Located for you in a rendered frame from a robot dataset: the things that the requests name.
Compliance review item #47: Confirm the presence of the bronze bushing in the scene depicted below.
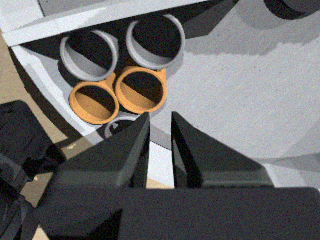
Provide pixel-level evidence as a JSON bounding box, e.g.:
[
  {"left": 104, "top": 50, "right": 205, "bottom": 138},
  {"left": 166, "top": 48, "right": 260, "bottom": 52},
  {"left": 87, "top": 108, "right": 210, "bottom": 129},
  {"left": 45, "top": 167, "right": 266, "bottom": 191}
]
[
  {"left": 69, "top": 68, "right": 120, "bottom": 124},
  {"left": 115, "top": 56, "right": 167, "bottom": 114}
]

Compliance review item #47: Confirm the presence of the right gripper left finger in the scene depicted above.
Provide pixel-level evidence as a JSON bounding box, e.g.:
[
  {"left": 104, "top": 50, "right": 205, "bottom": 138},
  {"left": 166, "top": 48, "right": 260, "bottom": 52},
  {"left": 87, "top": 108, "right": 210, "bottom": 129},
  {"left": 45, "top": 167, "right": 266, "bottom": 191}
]
[{"left": 46, "top": 111, "right": 150, "bottom": 188}]

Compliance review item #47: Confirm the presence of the grey metal ring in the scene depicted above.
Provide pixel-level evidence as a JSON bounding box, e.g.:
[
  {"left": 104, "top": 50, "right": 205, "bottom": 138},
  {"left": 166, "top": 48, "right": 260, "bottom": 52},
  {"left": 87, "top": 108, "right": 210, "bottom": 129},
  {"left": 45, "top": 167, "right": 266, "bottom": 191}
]
[
  {"left": 60, "top": 21, "right": 124, "bottom": 82},
  {"left": 105, "top": 104, "right": 141, "bottom": 138},
  {"left": 126, "top": 8, "right": 185, "bottom": 70}
]

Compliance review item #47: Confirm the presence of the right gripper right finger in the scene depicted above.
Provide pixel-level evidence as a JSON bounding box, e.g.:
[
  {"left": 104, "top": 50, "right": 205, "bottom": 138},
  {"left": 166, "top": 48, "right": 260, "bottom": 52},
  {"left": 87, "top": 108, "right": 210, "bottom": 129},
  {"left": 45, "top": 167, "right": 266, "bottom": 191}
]
[{"left": 171, "top": 111, "right": 275, "bottom": 188}]

